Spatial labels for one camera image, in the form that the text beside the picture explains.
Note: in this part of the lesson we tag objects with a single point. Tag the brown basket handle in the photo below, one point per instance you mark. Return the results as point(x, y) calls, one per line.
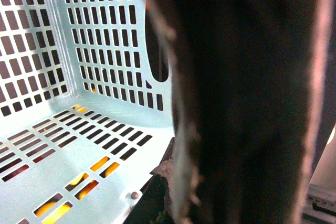
point(247, 93)

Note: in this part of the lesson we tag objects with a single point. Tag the felt-covered left gripper finger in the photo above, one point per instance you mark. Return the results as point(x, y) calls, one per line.
point(164, 170)

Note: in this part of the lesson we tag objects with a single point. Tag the light blue plastic basket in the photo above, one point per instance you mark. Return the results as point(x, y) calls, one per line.
point(83, 120)

